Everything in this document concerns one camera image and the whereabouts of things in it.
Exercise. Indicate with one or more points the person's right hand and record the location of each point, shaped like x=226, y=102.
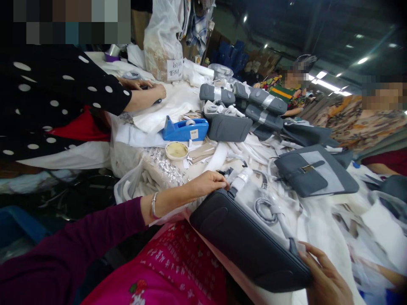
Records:
x=327, y=279

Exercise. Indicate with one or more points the person's left hand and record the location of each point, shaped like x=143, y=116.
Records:
x=194, y=189

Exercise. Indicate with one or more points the person's left fingers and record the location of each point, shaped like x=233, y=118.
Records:
x=219, y=181

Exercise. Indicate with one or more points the dark grey leather handbag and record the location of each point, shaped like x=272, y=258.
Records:
x=245, y=235

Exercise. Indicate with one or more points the white foam tube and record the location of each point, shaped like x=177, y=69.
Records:
x=217, y=159

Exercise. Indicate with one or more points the pile of white paper scraps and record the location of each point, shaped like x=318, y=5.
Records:
x=254, y=152

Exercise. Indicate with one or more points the round tin of cream paste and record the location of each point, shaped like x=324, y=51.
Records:
x=175, y=150

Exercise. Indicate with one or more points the pile of silver foil pieces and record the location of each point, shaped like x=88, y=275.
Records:
x=167, y=166

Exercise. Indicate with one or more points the grey handbag stuffed with paper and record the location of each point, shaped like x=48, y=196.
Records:
x=227, y=126

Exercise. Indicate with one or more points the blue tape dispenser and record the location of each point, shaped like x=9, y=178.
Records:
x=184, y=129

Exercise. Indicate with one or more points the stack of taped grey handbags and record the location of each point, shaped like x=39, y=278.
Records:
x=257, y=101

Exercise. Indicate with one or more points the white cloth sheet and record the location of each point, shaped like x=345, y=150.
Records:
x=165, y=108

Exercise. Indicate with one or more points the grey handbag with metal clasp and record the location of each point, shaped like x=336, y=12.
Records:
x=314, y=174

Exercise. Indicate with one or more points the flat dark grey bag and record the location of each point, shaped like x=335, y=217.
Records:
x=305, y=135

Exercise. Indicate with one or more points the person's body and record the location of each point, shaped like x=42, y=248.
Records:
x=165, y=270

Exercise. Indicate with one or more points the clear plastic bag with label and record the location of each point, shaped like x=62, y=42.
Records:
x=163, y=47

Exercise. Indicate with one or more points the plaid hanging cloth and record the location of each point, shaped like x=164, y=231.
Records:
x=198, y=28

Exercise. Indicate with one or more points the blue plastic crate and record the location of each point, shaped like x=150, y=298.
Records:
x=16, y=224

